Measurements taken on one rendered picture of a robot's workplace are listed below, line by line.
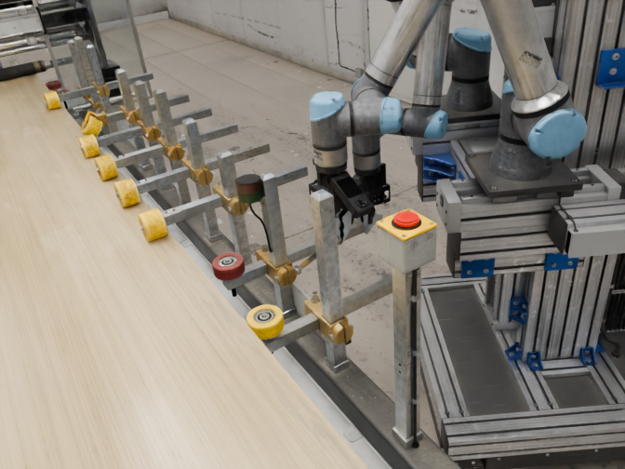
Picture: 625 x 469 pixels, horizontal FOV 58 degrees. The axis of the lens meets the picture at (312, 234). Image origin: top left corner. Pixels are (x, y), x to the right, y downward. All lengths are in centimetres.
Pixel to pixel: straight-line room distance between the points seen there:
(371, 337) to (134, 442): 159
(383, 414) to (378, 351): 117
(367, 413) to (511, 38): 83
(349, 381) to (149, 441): 50
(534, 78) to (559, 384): 117
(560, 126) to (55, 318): 118
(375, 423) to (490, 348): 98
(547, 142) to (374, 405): 67
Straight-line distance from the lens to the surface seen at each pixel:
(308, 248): 154
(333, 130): 121
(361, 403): 132
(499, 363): 214
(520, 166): 145
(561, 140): 130
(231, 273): 142
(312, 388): 147
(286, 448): 101
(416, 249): 90
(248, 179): 133
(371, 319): 260
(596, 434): 202
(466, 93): 189
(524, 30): 121
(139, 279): 147
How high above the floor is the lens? 169
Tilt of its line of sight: 32 degrees down
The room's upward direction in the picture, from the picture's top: 6 degrees counter-clockwise
